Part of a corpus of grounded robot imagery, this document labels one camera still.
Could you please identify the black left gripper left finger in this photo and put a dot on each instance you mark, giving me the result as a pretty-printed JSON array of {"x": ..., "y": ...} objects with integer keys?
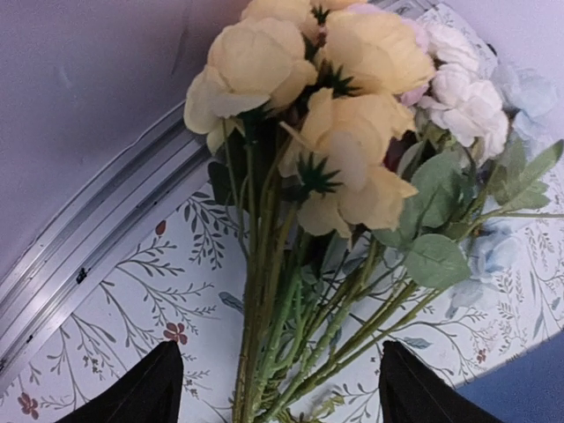
[{"x": 150, "y": 392}]

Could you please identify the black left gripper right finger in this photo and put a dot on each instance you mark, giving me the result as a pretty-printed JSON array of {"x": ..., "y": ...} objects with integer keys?
[{"x": 411, "y": 392}]

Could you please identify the dark navy tissue paper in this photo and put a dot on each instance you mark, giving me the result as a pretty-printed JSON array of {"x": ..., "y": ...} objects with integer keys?
[{"x": 528, "y": 389}]

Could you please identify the yellow fake flower stems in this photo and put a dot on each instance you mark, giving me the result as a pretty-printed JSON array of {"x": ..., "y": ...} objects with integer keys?
[{"x": 296, "y": 133}]

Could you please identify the white fake flower stems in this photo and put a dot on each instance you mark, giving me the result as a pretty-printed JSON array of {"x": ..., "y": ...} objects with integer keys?
[{"x": 464, "y": 171}]

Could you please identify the floral patterned table mat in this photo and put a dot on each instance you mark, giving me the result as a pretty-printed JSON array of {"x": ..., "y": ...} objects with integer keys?
[{"x": 83, "y": 80}]

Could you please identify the left aluminium frame post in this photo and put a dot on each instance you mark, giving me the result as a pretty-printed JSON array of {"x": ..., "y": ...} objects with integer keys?
[{"x": 122, "y": 204}]

